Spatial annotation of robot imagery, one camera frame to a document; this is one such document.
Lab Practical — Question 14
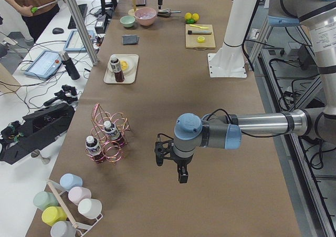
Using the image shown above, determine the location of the green lime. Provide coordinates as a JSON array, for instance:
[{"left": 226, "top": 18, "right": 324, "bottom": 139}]
[{"left": 186, "top": 18, "right": 195, "bottom": 24}]

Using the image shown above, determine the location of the aluminium frame post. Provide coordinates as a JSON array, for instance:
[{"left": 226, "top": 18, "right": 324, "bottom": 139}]
[{"left": 65, "top": 0, "right": 99, "bottom": 66}]

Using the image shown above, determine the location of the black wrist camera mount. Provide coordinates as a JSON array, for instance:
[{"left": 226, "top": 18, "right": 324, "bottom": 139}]
[{"left": 154, "top": 133, "right": 173, "bottom": 167}]

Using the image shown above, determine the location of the pink cup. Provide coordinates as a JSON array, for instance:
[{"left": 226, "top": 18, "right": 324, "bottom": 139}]
[{"left": 68, "top": 187, "right": 92, "bottom": 205}]

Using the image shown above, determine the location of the dark picture frame tray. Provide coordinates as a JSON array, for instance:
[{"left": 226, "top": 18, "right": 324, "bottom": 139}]
[{"left": 131, "top": 0, "right": 146, "bottom": 7}]

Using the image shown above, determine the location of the yellow donut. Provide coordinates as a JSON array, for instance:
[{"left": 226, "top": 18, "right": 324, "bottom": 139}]
[{"left": 120, "top": 60, "right": 129, "bottom": 71}]

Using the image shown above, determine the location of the near blue teach pendant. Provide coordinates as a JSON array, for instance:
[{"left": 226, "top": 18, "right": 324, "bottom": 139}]
[{"left": 24, "top": 50, "right": 61, "bottom": 79}]

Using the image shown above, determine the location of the black keyboard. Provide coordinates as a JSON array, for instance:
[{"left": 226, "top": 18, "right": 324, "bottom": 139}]
[{"left": 67, "top": 3, "right": 88, "bottom": 29}]

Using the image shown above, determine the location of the cream tray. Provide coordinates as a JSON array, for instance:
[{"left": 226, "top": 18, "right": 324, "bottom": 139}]
[{"left": 103, "top": 60, "right": 139, "bottom": 84}]

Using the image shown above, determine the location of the person in brown shirt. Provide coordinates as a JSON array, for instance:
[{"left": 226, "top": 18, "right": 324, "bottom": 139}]
[{"left": 4, "top": 0, "right": 60, "bottom": 42}]

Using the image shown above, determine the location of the dark drink bottle on tray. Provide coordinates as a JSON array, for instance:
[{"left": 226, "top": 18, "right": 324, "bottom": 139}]
[{"left": 110, "top": 55, "right": 124, "bottom": 83}]

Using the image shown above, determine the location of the grey metal cylinder tool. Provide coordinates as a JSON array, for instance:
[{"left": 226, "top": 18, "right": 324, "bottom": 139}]
[{"left": 187, "top": 30, "right": 213, "bottom": 35}]

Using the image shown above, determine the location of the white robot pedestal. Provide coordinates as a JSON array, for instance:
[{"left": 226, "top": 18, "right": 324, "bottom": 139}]
[{"left": 208, "top": 0, "right": 259, "bottom": 78}]

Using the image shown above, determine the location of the grey folded cloth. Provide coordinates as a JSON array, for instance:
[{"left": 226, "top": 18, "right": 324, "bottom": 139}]
[{"left": 122, "top": 35, "right": 139, "bottom": 45}]

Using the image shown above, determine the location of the blue cup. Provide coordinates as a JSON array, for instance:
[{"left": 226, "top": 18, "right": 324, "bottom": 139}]
[{"left": 60, "top": 173, "right": 83, "bottom": 191}]

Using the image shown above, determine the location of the bottle in rack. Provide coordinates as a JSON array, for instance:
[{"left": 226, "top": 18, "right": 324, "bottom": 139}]
[
  {"left": 86, "top": 136, "right": 104, "bottom": 163},
  {"left": 103, "top": 120, "right": 121, "bottom": 141}
]

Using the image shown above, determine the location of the metal scoop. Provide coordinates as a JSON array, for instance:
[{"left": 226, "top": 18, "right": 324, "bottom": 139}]
[{"left": 157, "top": 8, "right": 181, "bottom": 18}]

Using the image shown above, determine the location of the black thermos bottle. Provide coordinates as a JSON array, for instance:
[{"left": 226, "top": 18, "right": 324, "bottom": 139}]
[{"left": 58, "top": 50, "right": 80, "bottom": 80}]

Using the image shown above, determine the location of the far blue teach pendant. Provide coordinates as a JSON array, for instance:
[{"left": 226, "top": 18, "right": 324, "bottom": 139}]
[{"left": 64, "top": 30, "right": 86, "bottom": 53}]

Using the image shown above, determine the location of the yellow cup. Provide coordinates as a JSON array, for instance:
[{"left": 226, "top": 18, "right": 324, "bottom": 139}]
[{"left": 41, "top": 206, "right": 67, "bottom": 226}]

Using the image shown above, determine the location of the blue teach pendant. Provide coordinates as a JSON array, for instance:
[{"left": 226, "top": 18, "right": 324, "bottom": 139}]
[
  {"left": 24, "top": 50, "right": 61, "bottom": 79},
  {"left": 64, "top": 30, "right": 86, "bottom": 53}
]

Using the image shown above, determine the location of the white plate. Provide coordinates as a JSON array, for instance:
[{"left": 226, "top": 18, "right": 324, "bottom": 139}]
[{"left": 115, "top": 54, "right": 139, "bottom": 75}]

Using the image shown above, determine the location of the yellow plastic knife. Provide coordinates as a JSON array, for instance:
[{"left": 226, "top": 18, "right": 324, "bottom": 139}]
[{"left": 189, "top": 24, "right": 209, "bottom": 29}]

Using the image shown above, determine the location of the bottle in rack front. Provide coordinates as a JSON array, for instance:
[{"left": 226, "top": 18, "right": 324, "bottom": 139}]
[{"left": 86, "top": 136, "right": 104, "bottom": 163}]

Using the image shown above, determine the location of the wooden cutting board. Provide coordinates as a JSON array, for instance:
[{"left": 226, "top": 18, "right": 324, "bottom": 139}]
[{"left": 185, "top": 24, "right": 216, "bottom": 49}]

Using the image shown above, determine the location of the bottle in rack rear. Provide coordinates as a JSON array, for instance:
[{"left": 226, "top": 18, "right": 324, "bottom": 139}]
[{"left": 103, "top": 120, "right": 121, "bottom": 141}]

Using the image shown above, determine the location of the yellow lemon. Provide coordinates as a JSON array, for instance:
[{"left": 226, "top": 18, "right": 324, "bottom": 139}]
[
  {"left": 192, "top": 13, "right": 200, "bottom": 22},
  {"left": 184, "top": 12, "right": 192, "bottom": 20}
]

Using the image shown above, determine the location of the black power adapter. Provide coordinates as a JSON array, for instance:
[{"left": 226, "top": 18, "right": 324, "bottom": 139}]
[{"left": 94, "top": 14, "right": 108, "bottom": 34}]

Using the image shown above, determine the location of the grey cup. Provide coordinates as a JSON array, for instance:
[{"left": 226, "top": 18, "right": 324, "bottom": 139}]
[{"left": 50, "top": 221, "right": 76, "bottom": 237}]

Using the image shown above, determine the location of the pink bowl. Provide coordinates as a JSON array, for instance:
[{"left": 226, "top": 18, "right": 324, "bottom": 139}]
[{"left": 134, "top": 7, "right": 157, "bottom": 26}]

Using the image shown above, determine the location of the copper wire bottle rack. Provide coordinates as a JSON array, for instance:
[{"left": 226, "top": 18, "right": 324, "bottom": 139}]
[{"left": 91, "top": 103, "right": 131, "bottom": 165}]

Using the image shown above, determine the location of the black computer mouse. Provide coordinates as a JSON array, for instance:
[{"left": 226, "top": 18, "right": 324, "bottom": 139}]
[{"left": 52, "top": 27, "right": 64, "bottom": 35}]

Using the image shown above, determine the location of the half lemon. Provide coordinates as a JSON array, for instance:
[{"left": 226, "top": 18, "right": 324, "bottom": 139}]
[{"left": 197, "top": 36, "right": 205, "bottom": 43}]

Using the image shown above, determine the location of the white cup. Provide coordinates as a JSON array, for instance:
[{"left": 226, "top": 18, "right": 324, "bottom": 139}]
[{"left": 78, "top": 198, "right": 102, "bottom": 219}]

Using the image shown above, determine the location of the green bowl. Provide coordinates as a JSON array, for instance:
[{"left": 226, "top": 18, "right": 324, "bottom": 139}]
[{"left": 120, "top": 15, "right": 135, "bottom": 28}]

